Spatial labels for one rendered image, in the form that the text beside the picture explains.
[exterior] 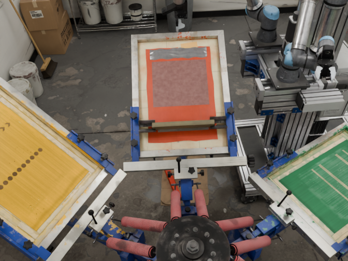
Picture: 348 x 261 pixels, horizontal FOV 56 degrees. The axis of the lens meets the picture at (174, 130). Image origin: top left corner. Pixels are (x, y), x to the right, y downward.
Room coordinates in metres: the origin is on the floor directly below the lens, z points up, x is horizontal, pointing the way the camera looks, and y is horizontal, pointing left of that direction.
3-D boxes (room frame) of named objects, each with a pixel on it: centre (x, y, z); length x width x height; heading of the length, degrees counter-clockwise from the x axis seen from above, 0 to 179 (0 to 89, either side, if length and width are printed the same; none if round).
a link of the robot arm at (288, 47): (1.73, -0.77, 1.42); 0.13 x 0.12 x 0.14; 69
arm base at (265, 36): (2.22, -0.74, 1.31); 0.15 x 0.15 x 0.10
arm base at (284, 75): (1.73, -0.76, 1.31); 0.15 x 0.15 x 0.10
